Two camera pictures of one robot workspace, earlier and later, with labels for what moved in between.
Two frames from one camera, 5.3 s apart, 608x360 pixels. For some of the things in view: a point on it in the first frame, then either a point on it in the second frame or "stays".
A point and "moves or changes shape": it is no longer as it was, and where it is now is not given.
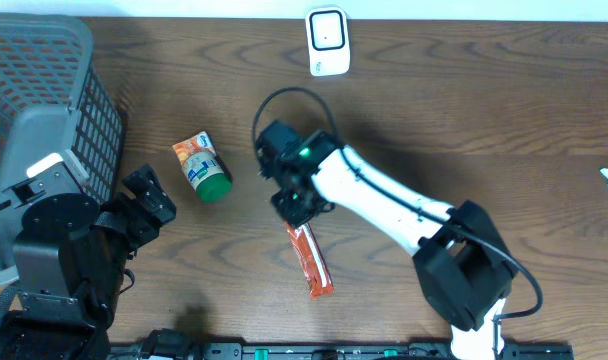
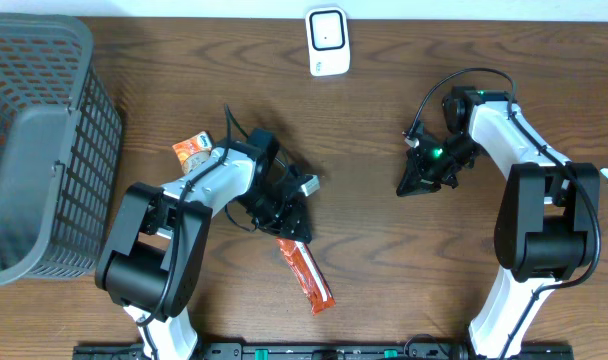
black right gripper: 280,201 -> 415,172
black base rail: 331,351 stays
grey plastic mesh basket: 43,94 stays
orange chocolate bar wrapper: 317,276 moves or changes shape
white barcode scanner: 327,32 stays
